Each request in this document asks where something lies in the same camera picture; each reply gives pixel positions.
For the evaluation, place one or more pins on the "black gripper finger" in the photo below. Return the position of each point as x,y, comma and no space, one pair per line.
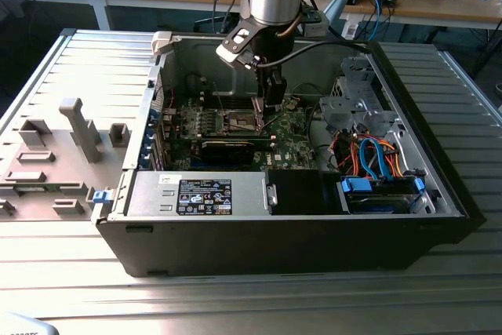
274,93

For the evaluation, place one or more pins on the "silver green CPU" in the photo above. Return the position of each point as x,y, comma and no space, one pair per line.
257,104

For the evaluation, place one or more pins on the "RAM slot with black clips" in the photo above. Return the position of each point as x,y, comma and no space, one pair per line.
239,106

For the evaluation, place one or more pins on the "CPU socket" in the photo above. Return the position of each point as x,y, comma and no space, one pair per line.
240,121

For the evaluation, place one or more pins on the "silver coin battery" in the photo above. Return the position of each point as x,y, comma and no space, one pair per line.
292,105

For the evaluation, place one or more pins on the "green motherboard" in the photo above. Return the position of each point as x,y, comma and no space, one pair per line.
290,143

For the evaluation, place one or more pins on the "silver metal drive cage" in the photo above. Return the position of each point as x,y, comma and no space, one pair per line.
345,111

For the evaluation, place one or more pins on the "black graphics card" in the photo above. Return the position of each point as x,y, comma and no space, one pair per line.
227,152

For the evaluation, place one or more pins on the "black plastic shroud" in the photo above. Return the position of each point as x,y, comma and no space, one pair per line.
298,194

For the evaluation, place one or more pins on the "beige case latch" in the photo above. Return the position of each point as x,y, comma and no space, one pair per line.
161,42

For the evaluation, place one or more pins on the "hard disk in blue carrier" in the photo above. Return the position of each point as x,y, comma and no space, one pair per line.
355,186

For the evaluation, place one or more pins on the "black open PC case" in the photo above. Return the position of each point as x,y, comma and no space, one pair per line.
274,248

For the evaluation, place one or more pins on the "grey power supply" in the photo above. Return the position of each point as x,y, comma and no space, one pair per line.
149,194

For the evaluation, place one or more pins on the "blue case latch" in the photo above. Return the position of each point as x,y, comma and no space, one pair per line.
102,197

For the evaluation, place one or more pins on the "grey parts rack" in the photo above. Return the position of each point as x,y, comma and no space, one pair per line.
59,143

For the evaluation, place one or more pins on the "green RAM stick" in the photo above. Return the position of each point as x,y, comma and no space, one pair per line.
35,189

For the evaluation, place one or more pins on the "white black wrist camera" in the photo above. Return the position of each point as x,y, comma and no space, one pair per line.
231,50

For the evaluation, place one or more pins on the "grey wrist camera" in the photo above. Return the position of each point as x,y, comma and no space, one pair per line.
317,21

